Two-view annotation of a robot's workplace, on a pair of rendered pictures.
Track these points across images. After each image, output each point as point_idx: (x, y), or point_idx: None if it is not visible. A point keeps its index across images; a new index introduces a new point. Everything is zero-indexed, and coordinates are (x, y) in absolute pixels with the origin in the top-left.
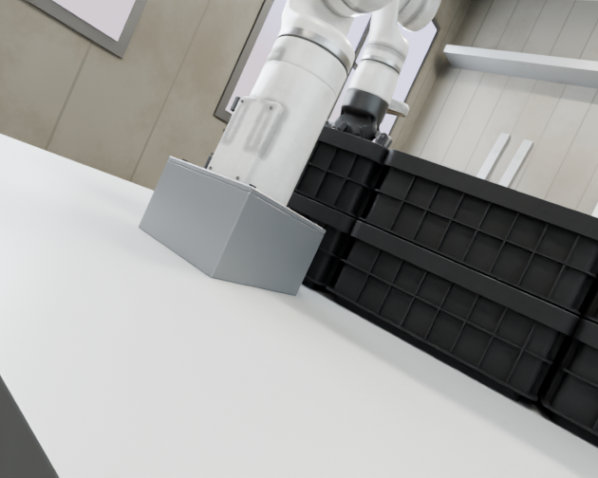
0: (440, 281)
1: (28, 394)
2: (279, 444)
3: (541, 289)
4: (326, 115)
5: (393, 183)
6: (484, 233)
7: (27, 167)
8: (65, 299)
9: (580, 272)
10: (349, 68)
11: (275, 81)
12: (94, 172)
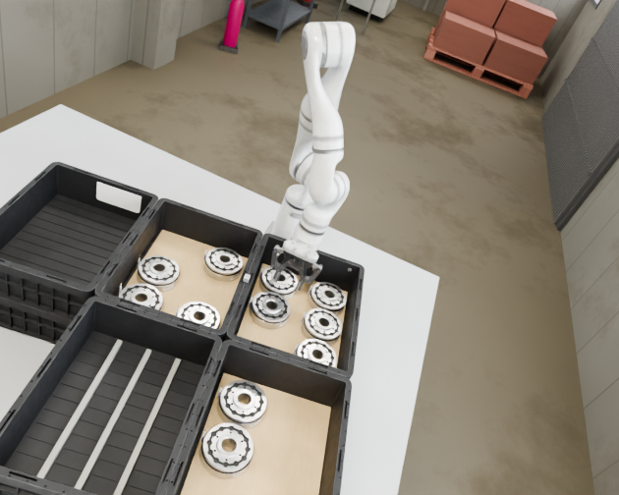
0: None
1: (245, 189)
2: (224, 194)
3: (171, 231)
4: (279, 210)
5: (250, 242)
6: (201, 231)
7: None
8: (260, 204)
9: (163, 218)
10: (285, 196)
11: None
12: (407, 338)
